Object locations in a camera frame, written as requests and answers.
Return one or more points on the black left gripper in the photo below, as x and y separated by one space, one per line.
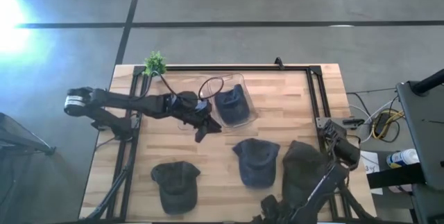
185 107

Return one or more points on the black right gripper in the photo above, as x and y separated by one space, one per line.
274 210

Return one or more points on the dark olive cap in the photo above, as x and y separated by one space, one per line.
301 172

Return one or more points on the blue denim cap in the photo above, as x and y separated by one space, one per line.
256 165
232 106

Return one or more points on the black cap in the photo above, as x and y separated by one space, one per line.
175 189

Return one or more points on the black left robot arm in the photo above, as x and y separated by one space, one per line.
118 101

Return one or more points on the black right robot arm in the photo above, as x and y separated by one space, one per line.
343 147

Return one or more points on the small green potted plant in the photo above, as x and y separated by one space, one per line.
155 64

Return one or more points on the grey mounting plate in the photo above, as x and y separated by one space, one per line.
322 121

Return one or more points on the white paper sheet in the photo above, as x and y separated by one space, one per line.
369 163

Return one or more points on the black flat bar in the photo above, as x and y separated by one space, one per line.
395 177

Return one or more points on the white canister with blue label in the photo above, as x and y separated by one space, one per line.
402 158

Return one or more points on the black power adapter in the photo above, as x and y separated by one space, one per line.
383 123

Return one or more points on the grey cart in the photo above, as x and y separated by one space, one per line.
426 130

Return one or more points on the black pole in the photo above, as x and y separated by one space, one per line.
430 82

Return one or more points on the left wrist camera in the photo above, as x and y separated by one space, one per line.
203 107

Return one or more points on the black aluminium table frame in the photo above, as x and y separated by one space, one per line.
243 68

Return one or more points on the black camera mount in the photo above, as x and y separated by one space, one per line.
279 64

